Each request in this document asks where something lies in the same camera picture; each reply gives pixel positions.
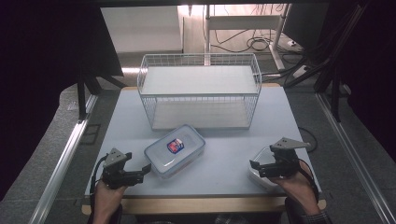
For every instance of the white power strip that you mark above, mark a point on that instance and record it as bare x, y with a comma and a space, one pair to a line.
301, 71

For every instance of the person's left hand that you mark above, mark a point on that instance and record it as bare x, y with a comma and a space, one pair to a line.
106, 199

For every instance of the aluminium rail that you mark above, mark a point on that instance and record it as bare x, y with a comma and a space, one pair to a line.
62, 161
355, 155

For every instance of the white metal desk frame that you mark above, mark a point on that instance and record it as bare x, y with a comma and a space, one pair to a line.
243, 22

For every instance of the black metal stand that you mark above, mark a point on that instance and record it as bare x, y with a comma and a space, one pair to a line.
81, 99
335, 93

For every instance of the clear container with blue-rimmed lid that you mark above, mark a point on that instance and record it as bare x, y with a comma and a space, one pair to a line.
183, 155

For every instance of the white cabinet panel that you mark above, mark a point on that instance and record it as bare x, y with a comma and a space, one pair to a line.
141, 29

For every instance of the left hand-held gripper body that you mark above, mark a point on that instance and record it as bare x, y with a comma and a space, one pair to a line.
113, 174

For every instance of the dark monitor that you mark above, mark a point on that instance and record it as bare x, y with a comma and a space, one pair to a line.
306, 23

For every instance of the black floor grille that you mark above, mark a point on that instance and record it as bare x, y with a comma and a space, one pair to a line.
91, 134

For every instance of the person's right hand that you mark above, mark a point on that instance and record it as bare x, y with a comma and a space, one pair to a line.
297, 188

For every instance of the white plastic container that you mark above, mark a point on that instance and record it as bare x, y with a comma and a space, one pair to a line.
260, 154

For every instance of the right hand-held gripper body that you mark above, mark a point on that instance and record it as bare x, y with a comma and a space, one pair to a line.
286, 161

